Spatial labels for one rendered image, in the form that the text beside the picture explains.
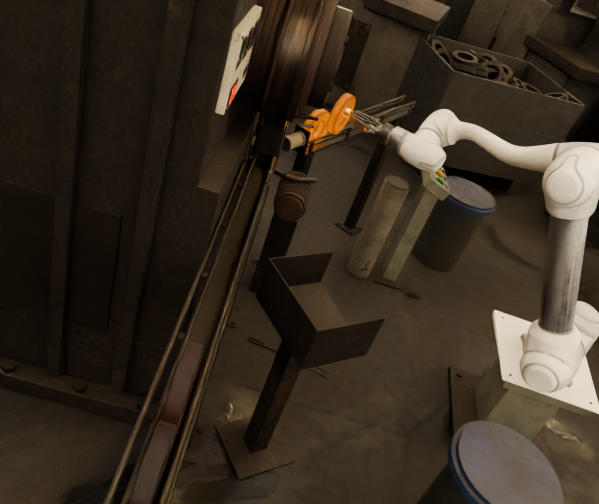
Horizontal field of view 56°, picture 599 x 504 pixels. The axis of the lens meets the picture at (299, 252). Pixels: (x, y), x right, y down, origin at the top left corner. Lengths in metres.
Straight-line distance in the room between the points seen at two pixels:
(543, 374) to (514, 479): 0.36
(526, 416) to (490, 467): 0.67
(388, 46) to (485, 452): 3.24
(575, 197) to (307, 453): 1.14
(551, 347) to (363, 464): 0.72
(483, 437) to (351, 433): 0.55
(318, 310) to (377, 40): 3.08
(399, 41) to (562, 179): 2.84
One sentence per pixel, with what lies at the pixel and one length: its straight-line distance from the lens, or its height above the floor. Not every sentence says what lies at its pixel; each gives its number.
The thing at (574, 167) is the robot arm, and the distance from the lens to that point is 1.67.
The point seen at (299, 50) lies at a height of 1.17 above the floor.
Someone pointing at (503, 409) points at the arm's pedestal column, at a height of 0.16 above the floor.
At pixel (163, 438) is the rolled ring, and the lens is 1.01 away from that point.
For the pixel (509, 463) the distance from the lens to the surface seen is 1.73.
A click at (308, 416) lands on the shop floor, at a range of 2.09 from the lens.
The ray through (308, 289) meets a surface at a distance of 1.59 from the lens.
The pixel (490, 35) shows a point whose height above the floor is 0.65.
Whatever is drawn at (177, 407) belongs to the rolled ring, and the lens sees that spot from 1.08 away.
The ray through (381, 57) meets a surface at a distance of 4.39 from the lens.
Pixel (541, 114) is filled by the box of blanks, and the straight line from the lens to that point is 4.17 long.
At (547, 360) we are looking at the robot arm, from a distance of 1.90.
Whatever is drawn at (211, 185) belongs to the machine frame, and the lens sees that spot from 1.38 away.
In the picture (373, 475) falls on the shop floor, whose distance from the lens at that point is 2.05.
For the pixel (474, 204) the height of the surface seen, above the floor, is 0.43.
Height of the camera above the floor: 1.58
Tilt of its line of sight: 35 degrees down
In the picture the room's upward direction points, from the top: 20 degrees clockwise
